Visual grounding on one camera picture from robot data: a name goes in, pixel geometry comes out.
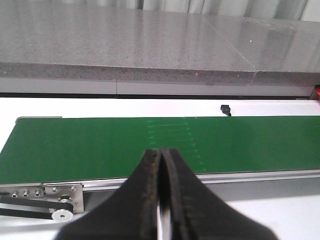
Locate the grey stone shelf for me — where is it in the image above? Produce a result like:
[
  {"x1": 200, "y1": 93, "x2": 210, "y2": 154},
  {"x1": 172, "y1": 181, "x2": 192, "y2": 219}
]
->
[{"x1": 0, "y1": 0, "x2": 320, "y2": 97}]

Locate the white curtain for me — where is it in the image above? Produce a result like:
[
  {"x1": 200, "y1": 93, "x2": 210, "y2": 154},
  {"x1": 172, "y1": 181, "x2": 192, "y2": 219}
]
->
[{"x1": 99, "y1": 0, "x2": 320, "y2": 22}]

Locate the steel conveyor end plate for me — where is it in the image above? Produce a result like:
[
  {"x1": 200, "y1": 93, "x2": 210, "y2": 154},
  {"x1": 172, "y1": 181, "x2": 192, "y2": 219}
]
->
[{"x1": 0, "y1": 183, "x2": 45, "y2": 199}]

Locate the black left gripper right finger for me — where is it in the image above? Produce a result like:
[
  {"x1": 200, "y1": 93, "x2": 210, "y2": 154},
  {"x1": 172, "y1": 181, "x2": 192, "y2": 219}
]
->
[{"x1": 161, "y1": 147, "x2": 277, "y2": 240}]

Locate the green conveyor belt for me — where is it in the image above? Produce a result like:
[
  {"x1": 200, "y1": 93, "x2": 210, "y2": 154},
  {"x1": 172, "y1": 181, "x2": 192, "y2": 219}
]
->
[{"x1": 0, "y1": 116, "x2": 320, "y2": 185}]

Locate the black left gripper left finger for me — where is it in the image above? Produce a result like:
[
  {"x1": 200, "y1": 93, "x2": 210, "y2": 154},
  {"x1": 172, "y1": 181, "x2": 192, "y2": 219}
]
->
[{"x1": 56, "y1": 149, "x2": 159, "y2": 240}]

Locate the small silver motor pulley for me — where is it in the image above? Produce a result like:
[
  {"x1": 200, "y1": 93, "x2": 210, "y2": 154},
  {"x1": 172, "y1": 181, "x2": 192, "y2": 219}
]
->
[{"x1": 51, "y1": 195, "x2": 74, "y2": 222}]

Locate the black sensor with cable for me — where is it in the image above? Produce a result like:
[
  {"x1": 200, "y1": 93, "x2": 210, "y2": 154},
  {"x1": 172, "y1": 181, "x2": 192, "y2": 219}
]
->
[{"x1": 220, "y1": 104, "x2": 232, "y2": 117}]

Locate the steel conveyor support bracket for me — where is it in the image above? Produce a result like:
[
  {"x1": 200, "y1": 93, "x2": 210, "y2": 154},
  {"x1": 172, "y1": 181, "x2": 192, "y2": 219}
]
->
[{"x1": 44, "y1": 183, "x2": 84, "y2": 214}]

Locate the aluminium conveyor frame rail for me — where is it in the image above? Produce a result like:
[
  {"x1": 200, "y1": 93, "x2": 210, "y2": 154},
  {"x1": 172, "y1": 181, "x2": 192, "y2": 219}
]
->
[{"x1": 81, "y1": 169, "x2": 320, "y2": 192}]

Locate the steel far-side end plate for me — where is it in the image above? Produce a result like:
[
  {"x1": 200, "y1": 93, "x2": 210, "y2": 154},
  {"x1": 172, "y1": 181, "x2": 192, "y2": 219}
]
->
[{"x1": 15, "y1": 116, "x2": 63, "y2": 124}]

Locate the black drive belt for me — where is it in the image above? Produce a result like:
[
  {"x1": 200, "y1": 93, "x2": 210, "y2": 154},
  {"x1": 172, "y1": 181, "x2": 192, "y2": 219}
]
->
[{"x1": 0, "y1": 195, "x2": 70, "y2": 220}]

